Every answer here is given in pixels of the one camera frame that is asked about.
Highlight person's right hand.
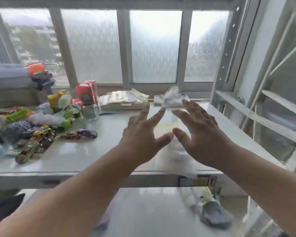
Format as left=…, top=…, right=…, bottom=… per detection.
left=171, top=99, right=234, bottom=170

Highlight person's left hand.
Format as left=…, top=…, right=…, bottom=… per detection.
left=117, top=104, right=175, bottom=171

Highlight person's left forearm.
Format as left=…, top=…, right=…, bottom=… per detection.
left=0, top=144, right=140, bottom=237

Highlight person's right forearm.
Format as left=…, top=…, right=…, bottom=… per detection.
left=220, top=144, right=296, bottom=237

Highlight crumpled clear plastic bag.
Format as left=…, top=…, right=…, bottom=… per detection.
left=153, top=85, right=191, bottom=108

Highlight yellow red warning label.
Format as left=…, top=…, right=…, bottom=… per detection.
left=179, top=175, right=217, bottom=188

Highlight flat white cardboard box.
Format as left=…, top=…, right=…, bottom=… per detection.
left=100, top=102, right=150, bottom=112

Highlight pile of printed plastic pouches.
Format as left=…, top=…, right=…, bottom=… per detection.
left=98, top=88, right=150, bottom=108

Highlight clear packet with yellow print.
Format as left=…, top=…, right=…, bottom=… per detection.
left=198, top=186, right=222, bottom=208

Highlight round glass jar black cap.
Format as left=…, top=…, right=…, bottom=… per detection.
left=83, top=101, right=100, bottom=122

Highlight sleeve of clear plastic cups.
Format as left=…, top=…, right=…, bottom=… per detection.
left=180, top=187, right=208, bottom=218

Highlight square glass diffuser bottle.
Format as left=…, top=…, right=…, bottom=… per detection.
left=71, top=111, right=87, bottom=129

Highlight red box with clear window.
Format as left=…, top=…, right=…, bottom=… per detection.
left=75, top=80, right=99, bottom=106

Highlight green plastic toy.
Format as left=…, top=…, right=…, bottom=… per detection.
left=60, top=108, right=81, bottom=130

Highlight white flower on reed sticks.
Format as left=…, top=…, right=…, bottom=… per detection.
left=58, top=94, right=72, bottom=109

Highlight yellow crumpled packet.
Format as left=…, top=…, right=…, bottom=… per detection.
left=47, top=89, right=71, bottom=110

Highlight white foam netting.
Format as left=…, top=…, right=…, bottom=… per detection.
left=29, top=112, right=66, bottom=127

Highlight pile of toy cars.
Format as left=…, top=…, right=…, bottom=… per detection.
left=14, top=125, right=99, bottom=165

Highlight white perforated shelving rack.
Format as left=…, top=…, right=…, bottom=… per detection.
left=0, top=0, right=296, bottom=237

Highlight blue white twine ball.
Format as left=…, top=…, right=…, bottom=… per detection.
left=2, top=120, right=36, bottom=144

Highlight green toy bus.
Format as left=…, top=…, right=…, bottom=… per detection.
left=5, top=108, right=30, bottom=123

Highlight grey storage box black latches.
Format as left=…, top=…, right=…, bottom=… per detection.
left=0, top=71, right=55, bottom=110

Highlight clear storage box orange latch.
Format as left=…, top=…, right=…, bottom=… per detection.
left=0, top=62, right=46, bottom=78

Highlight black fabric bundle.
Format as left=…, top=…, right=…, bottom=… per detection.
left=0, top=193, right=26, bottom=227

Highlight thin blue cord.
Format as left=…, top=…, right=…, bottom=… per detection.
left=98, top=110, right=125, bottom=116

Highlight white aluminium window frame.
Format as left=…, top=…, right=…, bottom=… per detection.
left=0, top=0, right=240, bottom=99

